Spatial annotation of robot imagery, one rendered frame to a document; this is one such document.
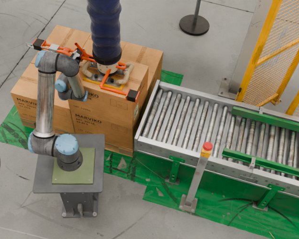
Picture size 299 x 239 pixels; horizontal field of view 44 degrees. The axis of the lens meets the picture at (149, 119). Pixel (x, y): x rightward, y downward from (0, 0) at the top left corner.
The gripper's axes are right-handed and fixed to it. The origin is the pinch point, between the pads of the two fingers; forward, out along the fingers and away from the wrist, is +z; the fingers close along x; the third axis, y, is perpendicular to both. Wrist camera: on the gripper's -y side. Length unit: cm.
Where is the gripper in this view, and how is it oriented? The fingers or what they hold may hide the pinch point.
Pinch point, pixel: (76, 53)
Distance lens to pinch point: 310.8
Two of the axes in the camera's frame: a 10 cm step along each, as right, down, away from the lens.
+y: 9.6, 2.7, -1.3
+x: 0.5, -5.6, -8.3
